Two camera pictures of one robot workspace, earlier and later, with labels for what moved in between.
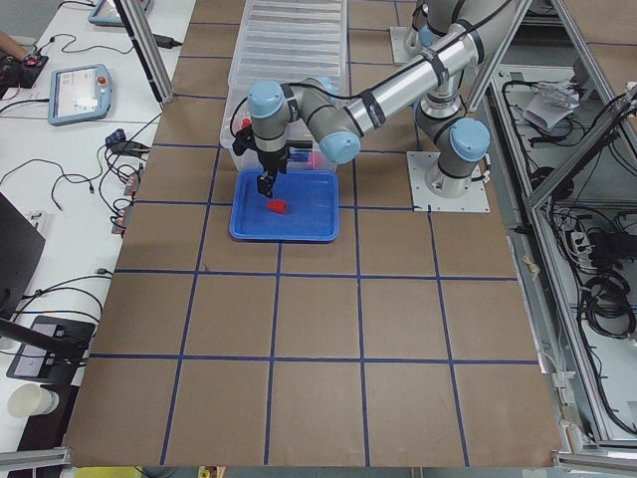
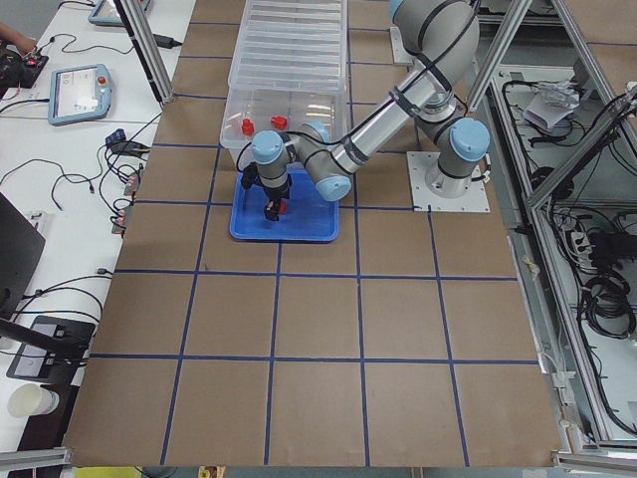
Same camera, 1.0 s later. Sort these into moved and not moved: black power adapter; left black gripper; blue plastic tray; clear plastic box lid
Moved: left black gripper
Not moved: clear plastic box lid; blue plastic tray; black power adapter
